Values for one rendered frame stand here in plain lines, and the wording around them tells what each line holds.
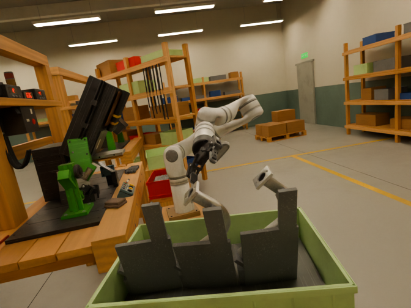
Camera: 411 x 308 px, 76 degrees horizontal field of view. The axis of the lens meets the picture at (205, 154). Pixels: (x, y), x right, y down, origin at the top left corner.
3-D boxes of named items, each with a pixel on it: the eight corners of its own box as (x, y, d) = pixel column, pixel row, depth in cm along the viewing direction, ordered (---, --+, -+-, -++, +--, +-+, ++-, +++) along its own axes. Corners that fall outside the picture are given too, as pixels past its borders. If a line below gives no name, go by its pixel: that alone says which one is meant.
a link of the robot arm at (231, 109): (221, 99, 102) (232, 118, 101) (256, 90, 121) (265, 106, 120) (207, 111, 109) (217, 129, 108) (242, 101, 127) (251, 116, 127)
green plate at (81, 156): (95, 170, 169) (90, 138, 170) (92, 170, 161) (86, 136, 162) (76, 174, 167) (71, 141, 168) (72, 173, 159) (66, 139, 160)
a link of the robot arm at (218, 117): (195, 106, 95) (218, 99, 104) (190, 127, 99) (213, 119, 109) (209, 113, 91) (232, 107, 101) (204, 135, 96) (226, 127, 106)
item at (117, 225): (145, 175, 257) (142, 161, 253) (133, 266, 111) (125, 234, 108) (130, 178, 254) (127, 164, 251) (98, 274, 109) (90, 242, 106)
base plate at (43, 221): (125, 170, 232) (125, 168, 232) (101, 225, 126) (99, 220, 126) (76, 179, 226) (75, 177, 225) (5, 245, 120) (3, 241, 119)
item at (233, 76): (248, 129, 1032) (241, 70, 987) (168, 142, 997) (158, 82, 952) (244, 128, 1085) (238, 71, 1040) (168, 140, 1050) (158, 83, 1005)
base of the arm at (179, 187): (190, 205, 137) (185, 173, 135) (196, 209, 129) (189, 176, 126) (173, 209, 135) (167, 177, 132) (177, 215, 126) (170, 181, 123)
